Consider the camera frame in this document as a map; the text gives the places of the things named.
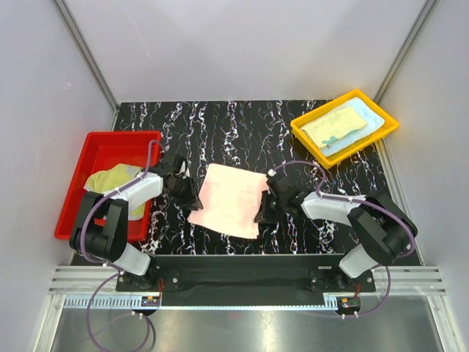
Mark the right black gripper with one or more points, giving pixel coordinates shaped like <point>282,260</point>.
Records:
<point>272,218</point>

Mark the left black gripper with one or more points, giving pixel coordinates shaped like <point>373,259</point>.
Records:
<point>192,199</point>

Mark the pink towel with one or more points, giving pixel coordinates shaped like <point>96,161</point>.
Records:
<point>231,199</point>

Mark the yellow green towel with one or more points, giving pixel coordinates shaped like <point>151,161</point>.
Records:
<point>333,127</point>

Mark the light blue towel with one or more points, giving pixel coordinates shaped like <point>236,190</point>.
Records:
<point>374,123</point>

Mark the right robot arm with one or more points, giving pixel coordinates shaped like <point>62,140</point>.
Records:
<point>384,232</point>

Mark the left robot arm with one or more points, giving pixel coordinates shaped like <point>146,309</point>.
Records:
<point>100,231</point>

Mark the red plastic bin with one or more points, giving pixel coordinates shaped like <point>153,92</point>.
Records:
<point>101,151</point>

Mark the olive yellow towel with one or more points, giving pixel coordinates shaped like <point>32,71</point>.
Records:
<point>105,181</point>

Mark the yellow plastic tray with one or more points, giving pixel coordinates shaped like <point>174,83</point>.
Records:
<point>327,162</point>

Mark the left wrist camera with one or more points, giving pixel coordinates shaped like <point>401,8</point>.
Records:
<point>184,169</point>

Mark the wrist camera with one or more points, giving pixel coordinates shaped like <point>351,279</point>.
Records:
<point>184,169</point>
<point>272,175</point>

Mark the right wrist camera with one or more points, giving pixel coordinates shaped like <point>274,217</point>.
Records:
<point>272,175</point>

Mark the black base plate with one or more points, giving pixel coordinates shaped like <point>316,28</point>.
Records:
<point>245,281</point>

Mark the white slotted cable duct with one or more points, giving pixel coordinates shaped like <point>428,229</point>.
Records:
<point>112,302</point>

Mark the left aluminium frame post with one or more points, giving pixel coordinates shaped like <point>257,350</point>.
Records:
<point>81,44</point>

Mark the aluminium frame post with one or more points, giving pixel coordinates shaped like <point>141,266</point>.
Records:
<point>422,17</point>
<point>81,44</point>

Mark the right aluminium frame post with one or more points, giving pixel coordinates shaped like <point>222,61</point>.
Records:
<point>422,17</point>

